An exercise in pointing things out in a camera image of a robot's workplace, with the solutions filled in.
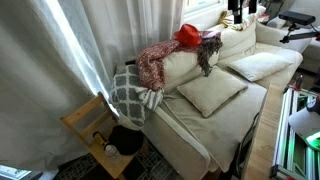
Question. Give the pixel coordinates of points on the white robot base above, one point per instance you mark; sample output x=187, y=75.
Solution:
x=301, y=123

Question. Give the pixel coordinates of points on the glass jar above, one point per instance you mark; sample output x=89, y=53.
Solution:
x=111, y=151

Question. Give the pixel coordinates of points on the wooden coffee table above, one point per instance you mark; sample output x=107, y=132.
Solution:
x=263, y=140

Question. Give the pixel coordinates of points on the yellow black tool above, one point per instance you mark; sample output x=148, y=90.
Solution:
x=99, y=137

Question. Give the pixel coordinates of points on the black stereo camera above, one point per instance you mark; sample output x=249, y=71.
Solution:
x=296, y=17

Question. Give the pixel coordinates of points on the colourful patterned blanket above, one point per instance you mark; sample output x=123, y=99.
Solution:
x=246, y=21

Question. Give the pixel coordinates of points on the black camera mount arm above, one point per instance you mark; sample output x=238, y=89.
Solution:
x=300, y=36

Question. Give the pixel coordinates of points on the black hat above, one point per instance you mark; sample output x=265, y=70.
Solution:
x=126, y=140

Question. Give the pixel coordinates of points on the wooden side stool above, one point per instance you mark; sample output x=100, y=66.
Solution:
x=80, y=115

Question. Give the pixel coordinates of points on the beige fabric sofa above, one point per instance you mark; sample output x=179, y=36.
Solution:
x=216, y=133

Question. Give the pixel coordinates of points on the dark patterned rug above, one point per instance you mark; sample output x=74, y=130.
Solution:
x=153, y=166

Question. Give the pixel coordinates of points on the beige square throw pillow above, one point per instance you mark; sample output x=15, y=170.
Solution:
x=210, y=91

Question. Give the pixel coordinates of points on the metal frame stand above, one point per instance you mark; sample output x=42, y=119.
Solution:
x=293, y=160

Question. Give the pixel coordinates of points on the red clamp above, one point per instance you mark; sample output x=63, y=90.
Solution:
x=298, y=83

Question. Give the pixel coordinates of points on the grey white lattice blanket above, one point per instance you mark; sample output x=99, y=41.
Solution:
x=126, y=96

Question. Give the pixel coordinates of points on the black remote control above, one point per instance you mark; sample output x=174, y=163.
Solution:
x=130, y=62

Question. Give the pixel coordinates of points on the white throw pillow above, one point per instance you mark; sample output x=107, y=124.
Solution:
x=260, y=66

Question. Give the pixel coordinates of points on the beige sofa back cushion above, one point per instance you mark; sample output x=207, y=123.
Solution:
x=180, y=66
x=236, y=43

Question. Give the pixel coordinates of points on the grey fringed throw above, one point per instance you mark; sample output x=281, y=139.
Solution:
x=206, y=53

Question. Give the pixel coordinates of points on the red sequin fedora hat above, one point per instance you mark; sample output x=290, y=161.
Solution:
x=188, y=35

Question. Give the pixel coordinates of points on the maroon patterned fleece blanket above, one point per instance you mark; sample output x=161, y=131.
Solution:
x=150, y=66

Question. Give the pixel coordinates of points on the white window frame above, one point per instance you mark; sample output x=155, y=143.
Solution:
x=200, y=5

